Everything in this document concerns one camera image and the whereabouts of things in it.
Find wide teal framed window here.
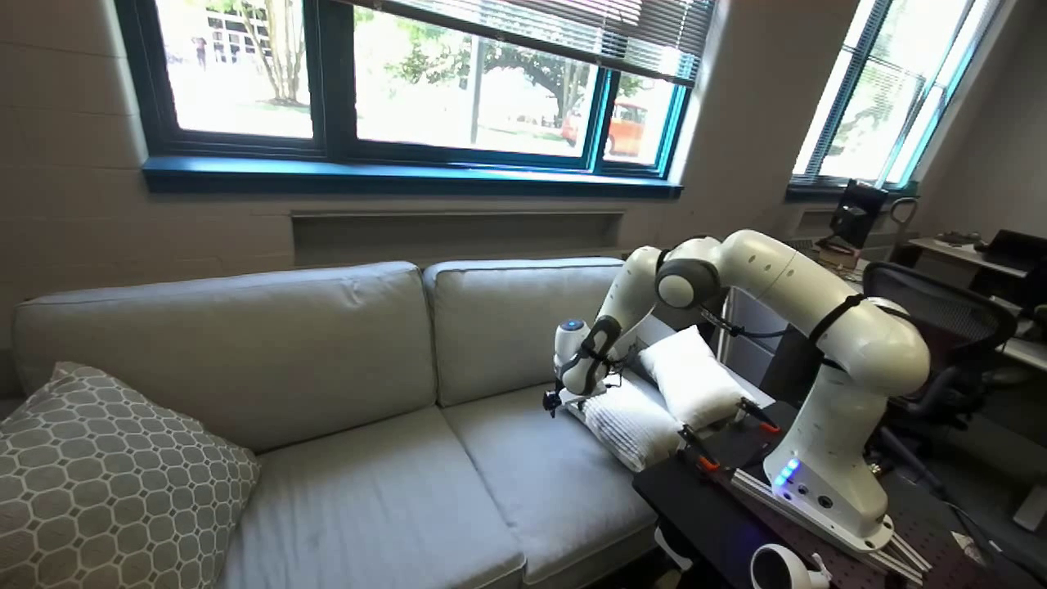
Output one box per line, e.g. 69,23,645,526
112,0,716,203

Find light grey sofa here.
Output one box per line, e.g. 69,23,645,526
9,254,780,589

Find black device on sill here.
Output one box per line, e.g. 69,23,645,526
828,177,894,247

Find grey lattice patterned pillow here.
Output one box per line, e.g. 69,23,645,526
0,361,264,589

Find narrow teal framed window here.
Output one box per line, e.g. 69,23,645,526
784,0,1017,205

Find black mesh office chair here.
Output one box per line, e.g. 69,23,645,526
861,258,1025,461

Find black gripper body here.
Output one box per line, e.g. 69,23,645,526
551,378,597,412

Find grey window blinds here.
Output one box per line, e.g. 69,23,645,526
348,0,716,84

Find black robot table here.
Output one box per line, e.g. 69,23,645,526
632,395,984,589

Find metal robot base rail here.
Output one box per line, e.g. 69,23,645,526
725,463,936,581

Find black orange clamp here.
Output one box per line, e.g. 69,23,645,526
671,424,734,482
734,395,784,435

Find white cup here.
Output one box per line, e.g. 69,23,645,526
746,540,836,589

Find cluttered office desk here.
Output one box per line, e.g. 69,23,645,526
902,225,1047,373

